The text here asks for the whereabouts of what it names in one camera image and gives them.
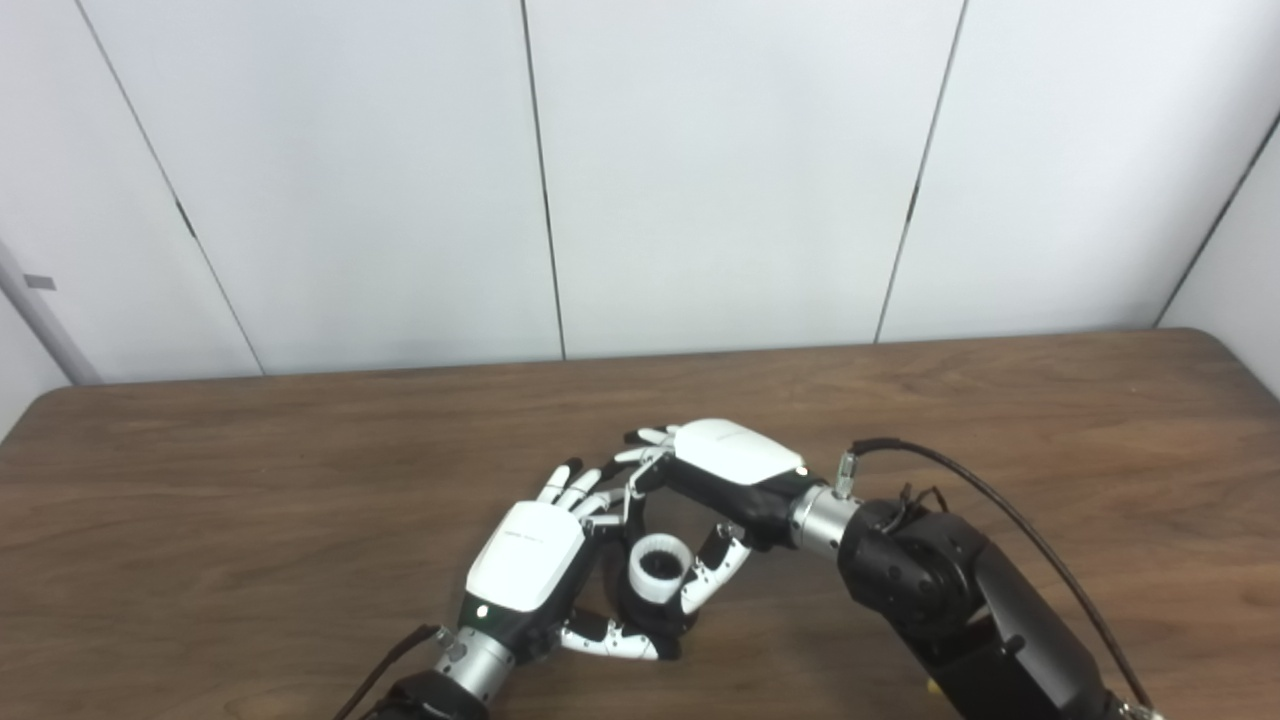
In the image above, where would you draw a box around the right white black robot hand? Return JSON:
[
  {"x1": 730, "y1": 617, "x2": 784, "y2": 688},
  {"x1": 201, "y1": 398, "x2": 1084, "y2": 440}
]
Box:
[{"x1": 600, "y1": 418, "x2": 809, "y2": 613}]

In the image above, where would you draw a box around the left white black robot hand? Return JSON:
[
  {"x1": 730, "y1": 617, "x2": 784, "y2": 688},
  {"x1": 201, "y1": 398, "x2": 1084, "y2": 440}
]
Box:
[{"x1": 460, "y1": 458, "x2": 683, "y2": 663}]

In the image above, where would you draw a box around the white ribbed plastic ring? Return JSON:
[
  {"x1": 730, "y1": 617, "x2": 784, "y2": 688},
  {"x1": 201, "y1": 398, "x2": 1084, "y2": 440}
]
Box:
[{"x1": 628, "y1": 534, "x2": 693, "y2": 603}]

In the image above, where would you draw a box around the round black plastic part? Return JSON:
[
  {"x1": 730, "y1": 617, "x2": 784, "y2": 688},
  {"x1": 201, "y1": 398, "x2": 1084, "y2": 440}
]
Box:
[{"x1": 610, "y1": 568, "x2": 703, "y2": 653}]

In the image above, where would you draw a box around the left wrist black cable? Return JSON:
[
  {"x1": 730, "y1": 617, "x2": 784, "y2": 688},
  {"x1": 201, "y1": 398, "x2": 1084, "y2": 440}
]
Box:
[{"x1": 332, "y1": 625, "x2": 441, "y2": 720}]

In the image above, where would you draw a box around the grey wall corner post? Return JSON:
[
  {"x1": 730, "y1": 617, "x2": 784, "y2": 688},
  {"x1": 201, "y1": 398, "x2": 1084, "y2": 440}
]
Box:
[{"x1": 0, "y1": 240, "x2": 105, "y2": 387}]

